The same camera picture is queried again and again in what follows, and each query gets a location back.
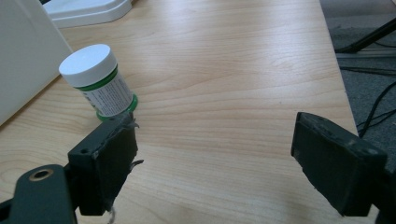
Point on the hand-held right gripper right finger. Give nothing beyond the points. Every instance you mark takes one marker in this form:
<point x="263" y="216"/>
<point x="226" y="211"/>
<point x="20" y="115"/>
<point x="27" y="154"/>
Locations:
<point x="336" y="165"/>

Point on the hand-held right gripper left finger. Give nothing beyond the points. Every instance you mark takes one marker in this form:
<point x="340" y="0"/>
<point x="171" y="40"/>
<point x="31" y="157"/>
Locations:
<point x="101" y="168"/>

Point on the white green-banded plastic jar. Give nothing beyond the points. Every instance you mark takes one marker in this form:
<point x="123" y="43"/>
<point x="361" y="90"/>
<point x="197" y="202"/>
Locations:
<point x="98" y="81"/>

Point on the black metal stand leg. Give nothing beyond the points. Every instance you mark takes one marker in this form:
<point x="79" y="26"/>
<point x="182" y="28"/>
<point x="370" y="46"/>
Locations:
<point x="369" y="37"/>

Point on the white plastic base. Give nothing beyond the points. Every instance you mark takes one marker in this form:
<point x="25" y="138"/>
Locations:
<point x="87" y="11"/>

